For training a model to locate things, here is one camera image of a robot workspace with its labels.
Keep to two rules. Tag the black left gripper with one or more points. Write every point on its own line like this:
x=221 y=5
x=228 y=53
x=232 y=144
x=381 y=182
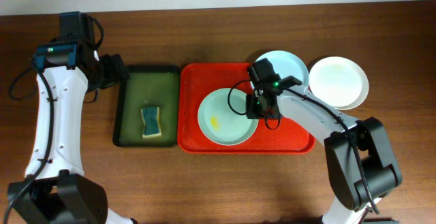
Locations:
x=116 y=69

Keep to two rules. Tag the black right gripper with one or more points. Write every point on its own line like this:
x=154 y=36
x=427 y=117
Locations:
x=251 y=114

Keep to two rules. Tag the light green plate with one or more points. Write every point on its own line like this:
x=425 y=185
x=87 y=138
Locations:
x=221 y=117

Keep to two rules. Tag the green yellow sponge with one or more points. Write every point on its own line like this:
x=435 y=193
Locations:
x=150 y=119

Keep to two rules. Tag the white plate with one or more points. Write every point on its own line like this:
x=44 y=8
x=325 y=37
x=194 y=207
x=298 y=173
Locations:
x=339 y=82

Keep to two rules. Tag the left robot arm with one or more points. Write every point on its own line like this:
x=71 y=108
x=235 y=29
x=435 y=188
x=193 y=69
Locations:
x=55 y=189

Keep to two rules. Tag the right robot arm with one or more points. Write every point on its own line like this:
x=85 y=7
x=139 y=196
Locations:
x=362 y=167

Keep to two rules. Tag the dark green tray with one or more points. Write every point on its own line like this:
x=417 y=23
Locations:
x=148 y=85

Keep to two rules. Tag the red plastic tray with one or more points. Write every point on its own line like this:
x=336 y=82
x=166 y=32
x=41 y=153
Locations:
x=200 y=79

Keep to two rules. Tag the light blue plate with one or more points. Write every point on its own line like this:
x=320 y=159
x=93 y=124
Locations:
x=287 y=64

